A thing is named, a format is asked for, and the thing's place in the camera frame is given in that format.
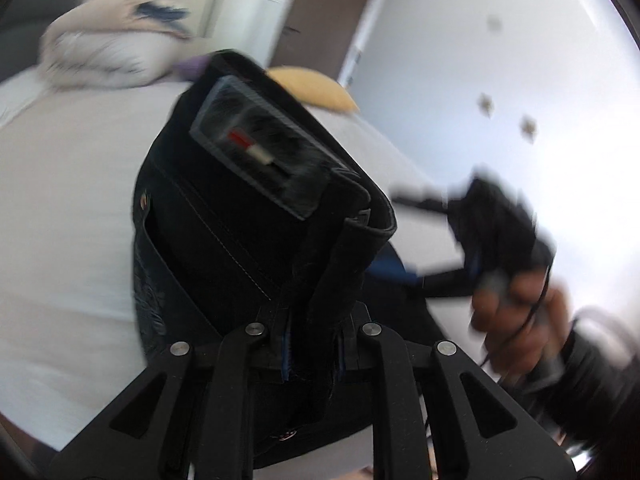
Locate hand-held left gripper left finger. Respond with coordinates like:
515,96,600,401
50,322,292,480

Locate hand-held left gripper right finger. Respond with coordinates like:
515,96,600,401
340,320,576,480

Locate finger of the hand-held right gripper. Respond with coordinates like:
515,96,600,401
369,254,477,300
389,184,461,217

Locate black pants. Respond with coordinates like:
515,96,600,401
131,49,451,471

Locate person's right forearm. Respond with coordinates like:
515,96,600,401
502,305,640,461

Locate person's right hand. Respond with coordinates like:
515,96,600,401
470,270,572,382

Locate yellow cushion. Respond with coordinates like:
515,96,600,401
265,66,361,113

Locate brown door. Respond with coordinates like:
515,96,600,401
270,0,388,83

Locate bed with white sheet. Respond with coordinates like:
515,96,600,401
0,67,466,480

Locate purple cloth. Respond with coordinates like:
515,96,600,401
172,55,212,81

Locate folded beige duvet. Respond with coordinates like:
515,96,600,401
40,0,193,92

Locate black cable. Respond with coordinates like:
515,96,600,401
479,255,557,368

